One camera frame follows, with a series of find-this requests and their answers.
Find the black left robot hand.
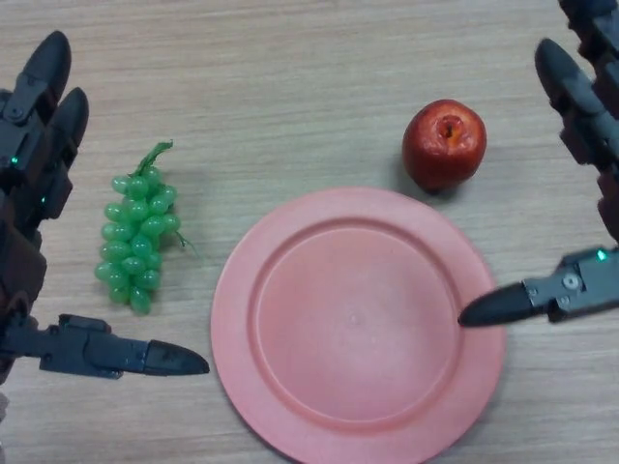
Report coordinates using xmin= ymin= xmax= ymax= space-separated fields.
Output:
xmin=0 ymin=31 xmax=211 ymax=391

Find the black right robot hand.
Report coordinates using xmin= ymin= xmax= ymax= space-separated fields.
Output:
xmin=457 ymin=0 xmax=619 ymax=329

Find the red apple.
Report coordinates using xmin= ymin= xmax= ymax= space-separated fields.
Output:
xmin=401 ymin=99 xmax=487 ymax=193

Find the pink round plate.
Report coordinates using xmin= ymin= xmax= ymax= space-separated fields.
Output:
xmin=210 ymin=187 xmax=508 ymax=464

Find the green grape bunch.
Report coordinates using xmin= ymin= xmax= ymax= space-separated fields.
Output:
xmin=94 ymin=138 xmax=200 ymax=316

